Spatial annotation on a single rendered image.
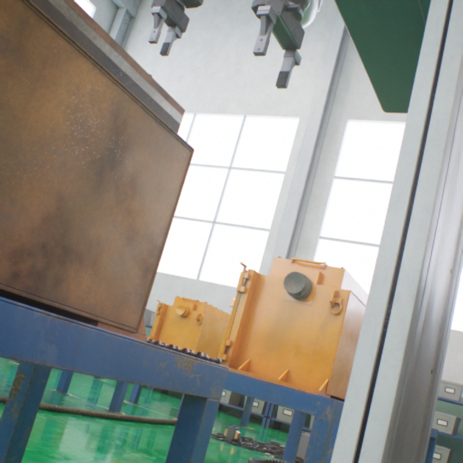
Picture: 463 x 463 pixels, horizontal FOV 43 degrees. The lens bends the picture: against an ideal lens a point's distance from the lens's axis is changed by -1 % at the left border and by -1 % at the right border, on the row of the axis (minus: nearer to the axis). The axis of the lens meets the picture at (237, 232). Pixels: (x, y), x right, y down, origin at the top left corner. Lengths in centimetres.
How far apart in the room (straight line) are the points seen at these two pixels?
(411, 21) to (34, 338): 90
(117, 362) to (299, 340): 209
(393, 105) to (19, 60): 82
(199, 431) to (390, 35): 116
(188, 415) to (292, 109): 1066
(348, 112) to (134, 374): 1053
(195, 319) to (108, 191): 568
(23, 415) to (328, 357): 173
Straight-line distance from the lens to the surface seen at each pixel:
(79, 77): 145
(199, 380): 167
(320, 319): 334
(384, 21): 115
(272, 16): 136
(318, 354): 331
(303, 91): 1228
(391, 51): 123
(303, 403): 299
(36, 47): 136
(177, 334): 723
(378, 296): 76
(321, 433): 296
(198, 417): 175
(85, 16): 158
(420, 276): 76
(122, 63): 167
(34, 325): 116
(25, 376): 218
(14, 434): 218
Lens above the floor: 61
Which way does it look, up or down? 13 degrees up
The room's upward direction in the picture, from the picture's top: 16 degrees clockwise
